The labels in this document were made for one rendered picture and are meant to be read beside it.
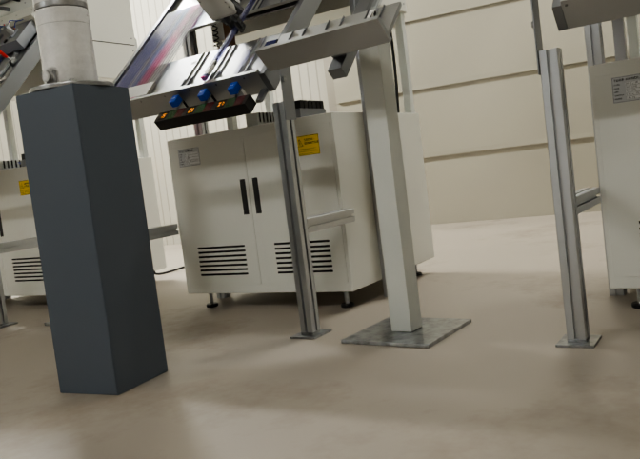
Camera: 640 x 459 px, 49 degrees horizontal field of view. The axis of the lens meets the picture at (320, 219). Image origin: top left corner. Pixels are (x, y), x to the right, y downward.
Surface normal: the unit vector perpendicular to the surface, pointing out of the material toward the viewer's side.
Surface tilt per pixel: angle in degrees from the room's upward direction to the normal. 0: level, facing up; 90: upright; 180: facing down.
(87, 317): 90
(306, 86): 90
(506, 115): 90
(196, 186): 90
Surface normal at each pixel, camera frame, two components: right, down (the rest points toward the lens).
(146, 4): -0.44, 0.11
